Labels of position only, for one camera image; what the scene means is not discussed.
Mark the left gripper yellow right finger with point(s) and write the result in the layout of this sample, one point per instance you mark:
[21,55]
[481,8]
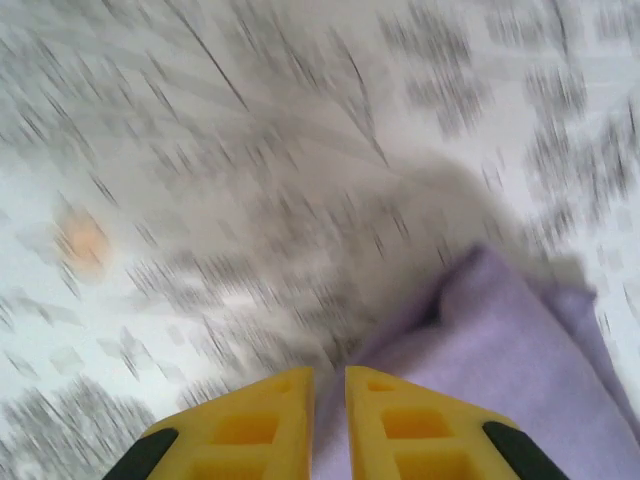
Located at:
[415,440]

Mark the purple t-shirt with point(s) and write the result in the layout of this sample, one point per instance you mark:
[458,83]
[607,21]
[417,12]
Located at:
[500,340]

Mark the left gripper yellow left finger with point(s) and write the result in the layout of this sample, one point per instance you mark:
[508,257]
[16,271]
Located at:
[240,440]

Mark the floral table cover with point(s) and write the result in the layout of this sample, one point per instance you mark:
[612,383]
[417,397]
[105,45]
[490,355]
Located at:
[200,175]

